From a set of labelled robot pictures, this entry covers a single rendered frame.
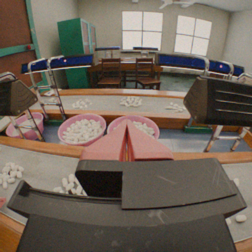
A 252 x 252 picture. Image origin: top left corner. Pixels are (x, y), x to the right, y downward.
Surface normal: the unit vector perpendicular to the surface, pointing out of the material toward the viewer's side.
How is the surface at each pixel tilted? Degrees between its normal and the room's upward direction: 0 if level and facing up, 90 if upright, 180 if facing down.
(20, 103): 90
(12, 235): 0
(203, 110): 58
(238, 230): 0
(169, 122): 90
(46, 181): 0
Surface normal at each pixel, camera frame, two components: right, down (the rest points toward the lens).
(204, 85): -0.07, 0.08
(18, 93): 1.00, 0.05
